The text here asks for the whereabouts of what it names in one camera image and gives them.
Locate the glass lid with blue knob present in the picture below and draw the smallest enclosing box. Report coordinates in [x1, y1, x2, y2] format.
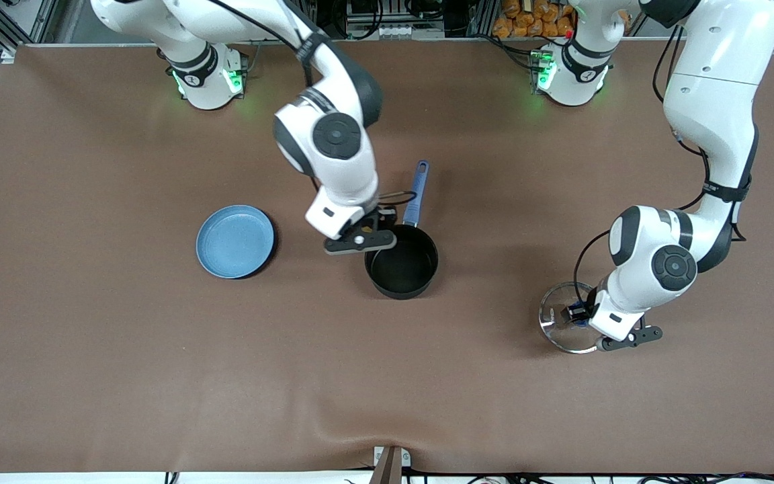
[539, 282, 606, 355]

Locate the blue round plate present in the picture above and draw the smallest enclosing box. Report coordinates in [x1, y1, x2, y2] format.
[196, 204, 276, 280]

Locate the brown table cover mat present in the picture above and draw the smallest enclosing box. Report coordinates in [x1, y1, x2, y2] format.
[0, 42, 774, 475]

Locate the orange items bin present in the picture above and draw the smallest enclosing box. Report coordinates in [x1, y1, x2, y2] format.
[492, 0, 576, 39]

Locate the black pot with blue handle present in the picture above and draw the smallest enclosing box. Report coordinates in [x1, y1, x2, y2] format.
[364, 160, 440, 300]

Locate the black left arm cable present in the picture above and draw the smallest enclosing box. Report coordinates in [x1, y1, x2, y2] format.
[574, 24, 747, 310]

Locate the metal bracket with brown post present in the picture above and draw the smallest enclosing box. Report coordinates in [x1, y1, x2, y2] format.
[373, 445, 412, 484]

